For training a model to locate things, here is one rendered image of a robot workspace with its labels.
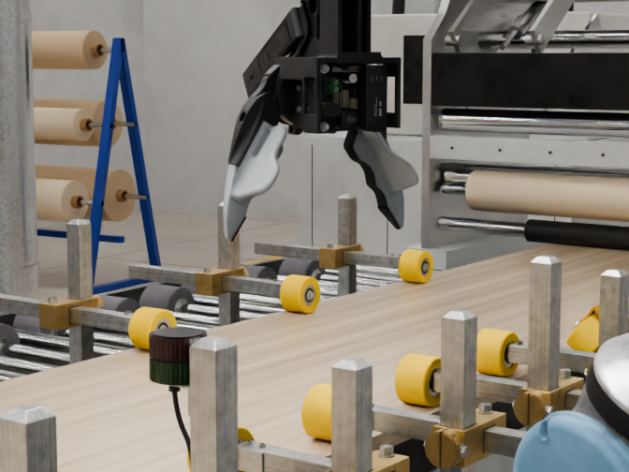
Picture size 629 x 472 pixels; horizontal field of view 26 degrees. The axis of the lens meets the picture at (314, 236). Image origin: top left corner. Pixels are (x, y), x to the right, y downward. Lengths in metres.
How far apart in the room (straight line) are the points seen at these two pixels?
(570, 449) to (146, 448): 1.27
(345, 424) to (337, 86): 0.68
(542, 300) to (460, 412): 0.27
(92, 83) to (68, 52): 3.53
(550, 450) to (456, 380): 1.03
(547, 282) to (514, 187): 2.07
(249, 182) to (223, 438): 0.45
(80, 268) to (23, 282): 2.80
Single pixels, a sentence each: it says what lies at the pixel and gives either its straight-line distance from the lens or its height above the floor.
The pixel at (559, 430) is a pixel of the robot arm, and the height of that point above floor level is 1.25.
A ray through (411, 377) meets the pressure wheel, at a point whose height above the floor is 0.95.
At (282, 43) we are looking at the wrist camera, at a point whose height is 1.47.
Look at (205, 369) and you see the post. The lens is 1.38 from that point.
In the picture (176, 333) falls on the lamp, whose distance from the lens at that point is 1.41.
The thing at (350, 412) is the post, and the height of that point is 1.05.
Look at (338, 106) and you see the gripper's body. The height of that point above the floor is 1.42.
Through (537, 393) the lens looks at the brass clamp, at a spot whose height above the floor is 0.97.
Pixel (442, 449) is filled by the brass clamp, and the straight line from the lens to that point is 1.80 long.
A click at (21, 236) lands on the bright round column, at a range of 5.52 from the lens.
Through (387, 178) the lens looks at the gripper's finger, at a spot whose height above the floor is 1.36.
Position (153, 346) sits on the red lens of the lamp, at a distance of 1.40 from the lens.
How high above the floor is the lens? 1.46
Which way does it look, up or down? 8 degrees down
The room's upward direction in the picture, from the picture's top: straight up
